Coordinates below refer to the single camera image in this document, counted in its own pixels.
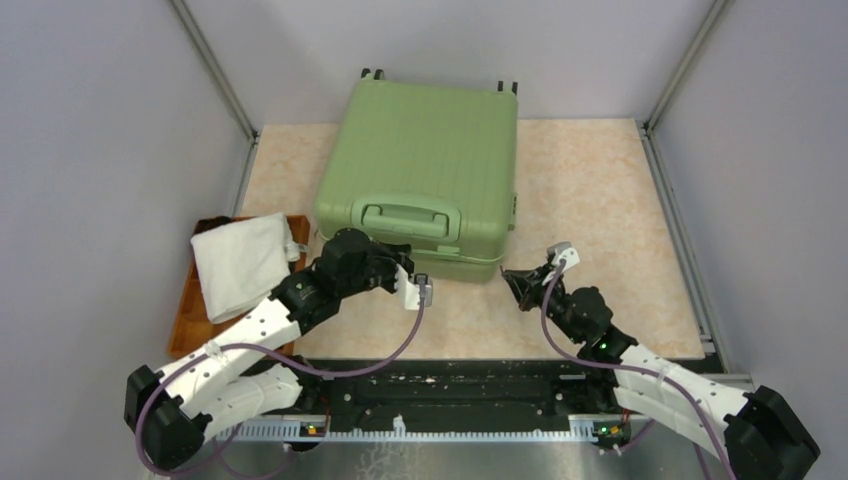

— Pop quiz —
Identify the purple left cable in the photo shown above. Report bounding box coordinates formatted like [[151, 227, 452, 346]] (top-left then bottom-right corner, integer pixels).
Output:
[[135, 281, 429, 480]]

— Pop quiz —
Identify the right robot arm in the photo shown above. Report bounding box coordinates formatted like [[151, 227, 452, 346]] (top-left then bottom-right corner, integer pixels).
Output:
[[501, 265, 821, 479]]

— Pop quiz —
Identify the green suitcase blue lining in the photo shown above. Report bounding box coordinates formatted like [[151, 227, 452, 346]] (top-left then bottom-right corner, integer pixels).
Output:
[[313, 69, 518, 283]]

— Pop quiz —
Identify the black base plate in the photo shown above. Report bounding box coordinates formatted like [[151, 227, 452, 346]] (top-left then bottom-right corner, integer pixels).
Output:
[[279, 360, 636, 443]]

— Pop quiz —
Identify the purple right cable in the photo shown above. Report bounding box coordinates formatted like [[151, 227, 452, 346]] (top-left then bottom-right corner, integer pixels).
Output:
[[540, 259, 738, 480]]

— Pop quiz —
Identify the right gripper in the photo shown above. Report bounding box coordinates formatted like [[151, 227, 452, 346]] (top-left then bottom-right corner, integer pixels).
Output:
[[502, 262, 584, 345]]

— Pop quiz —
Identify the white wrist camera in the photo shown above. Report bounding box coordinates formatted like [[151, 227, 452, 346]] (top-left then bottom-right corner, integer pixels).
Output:
[[395, 265, 433, 311], [547, 241, 580, 272]]

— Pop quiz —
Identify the purple cable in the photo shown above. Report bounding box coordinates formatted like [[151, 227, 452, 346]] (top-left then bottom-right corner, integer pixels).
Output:
[[135, 281, 429, 480], [540, 259, 738, 480]]

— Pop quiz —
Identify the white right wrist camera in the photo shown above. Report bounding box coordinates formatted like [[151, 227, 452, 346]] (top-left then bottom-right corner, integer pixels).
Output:
[[547, 241, 580, 272]]

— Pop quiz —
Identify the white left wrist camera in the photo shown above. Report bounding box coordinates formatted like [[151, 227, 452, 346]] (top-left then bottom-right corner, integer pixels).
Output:
[[395, 265, 433, 311]]

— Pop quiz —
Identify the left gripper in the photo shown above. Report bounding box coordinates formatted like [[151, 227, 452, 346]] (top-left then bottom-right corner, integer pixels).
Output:
[[338, 238, 413, 297]]

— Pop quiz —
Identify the white fluffy towel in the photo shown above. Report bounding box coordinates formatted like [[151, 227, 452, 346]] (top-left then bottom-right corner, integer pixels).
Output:
[[191, 213, 300, 324]]

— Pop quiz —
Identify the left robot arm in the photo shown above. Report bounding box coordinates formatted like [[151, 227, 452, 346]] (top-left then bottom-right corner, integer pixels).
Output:
[[124, 228, 432, 476]]

